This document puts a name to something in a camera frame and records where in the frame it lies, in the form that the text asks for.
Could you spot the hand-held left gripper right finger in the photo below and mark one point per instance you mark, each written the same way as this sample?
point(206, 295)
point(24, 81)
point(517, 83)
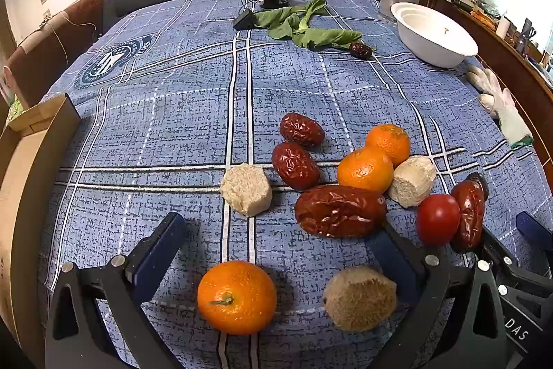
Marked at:
point(389, 254)

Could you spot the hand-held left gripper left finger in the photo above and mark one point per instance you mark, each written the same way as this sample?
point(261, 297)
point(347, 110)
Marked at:
point(152, 263)

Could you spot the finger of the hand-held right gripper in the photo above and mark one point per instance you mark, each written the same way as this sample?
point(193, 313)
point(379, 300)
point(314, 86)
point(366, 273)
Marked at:
point(533, 225)
point(480, 182)

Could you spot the red cherry tomato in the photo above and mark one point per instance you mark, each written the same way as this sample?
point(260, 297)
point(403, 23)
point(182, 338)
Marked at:
point(437, 219)

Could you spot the large wrinkled red date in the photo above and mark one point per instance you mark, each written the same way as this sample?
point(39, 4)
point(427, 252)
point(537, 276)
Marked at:
point(341, 211)

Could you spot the mandarin orange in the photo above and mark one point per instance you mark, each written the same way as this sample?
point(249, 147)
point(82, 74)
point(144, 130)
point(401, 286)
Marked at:
point(236, 297)
point(389, 142)
point(365, 170)

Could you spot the cardboard box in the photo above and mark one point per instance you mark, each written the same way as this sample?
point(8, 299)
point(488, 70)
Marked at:
point(26, 200)

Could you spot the white work glove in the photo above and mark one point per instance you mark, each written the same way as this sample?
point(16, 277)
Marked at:
point(501, 105)

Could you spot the wooden cabinet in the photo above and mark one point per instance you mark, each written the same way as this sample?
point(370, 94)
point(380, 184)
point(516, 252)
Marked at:
point(518, 62)

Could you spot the blue checked tablecloth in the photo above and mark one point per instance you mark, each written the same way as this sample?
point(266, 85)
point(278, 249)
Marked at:
point(173, 114)

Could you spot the white bowl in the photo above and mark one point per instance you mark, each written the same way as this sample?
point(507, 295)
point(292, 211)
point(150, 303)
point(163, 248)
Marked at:
point(434, 34)

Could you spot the small dark red date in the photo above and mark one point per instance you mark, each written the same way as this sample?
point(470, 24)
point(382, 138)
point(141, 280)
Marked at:
point(360, 50)

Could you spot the green patterned bag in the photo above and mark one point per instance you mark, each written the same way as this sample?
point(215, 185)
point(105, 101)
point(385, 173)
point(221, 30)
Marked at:
point(14, 109)

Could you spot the green leafy vegetable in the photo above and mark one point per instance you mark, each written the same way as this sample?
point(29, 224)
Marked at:
point(302, 27)

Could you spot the brown chair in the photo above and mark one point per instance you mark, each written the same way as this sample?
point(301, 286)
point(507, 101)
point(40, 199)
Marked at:
point(43, 49)

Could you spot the black power adapter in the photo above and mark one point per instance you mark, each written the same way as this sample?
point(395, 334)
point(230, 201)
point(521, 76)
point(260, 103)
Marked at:
point(244, 19)

